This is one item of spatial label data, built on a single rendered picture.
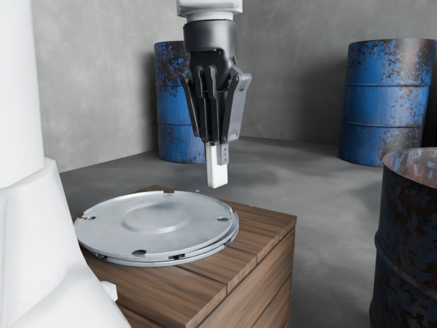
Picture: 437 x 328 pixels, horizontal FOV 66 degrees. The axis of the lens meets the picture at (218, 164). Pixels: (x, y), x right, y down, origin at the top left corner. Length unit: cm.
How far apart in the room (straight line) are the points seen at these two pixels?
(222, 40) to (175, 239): 32
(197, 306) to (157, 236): 17
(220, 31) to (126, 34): 244
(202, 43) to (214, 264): 32
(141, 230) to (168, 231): 5
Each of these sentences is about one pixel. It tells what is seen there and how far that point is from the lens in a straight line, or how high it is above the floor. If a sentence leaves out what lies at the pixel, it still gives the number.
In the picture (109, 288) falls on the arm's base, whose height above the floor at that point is 52.
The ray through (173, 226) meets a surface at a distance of 61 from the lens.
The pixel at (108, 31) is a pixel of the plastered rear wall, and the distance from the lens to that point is 278.
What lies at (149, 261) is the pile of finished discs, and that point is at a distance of 55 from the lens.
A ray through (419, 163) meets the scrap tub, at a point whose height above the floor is 45.
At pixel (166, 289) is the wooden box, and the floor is 35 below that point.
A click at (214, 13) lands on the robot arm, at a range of 47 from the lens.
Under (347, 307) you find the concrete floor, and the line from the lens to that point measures 109.
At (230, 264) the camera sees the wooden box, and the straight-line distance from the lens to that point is 54.
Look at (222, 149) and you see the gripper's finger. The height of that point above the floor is 53.
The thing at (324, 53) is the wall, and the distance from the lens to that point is 343.
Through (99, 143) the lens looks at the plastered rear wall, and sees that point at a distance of 269.
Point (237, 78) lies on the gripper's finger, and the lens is 44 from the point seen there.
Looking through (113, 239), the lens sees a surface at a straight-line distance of 59.
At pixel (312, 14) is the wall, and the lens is 351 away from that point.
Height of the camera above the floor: 63
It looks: 14 degrees down
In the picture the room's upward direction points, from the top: straight up
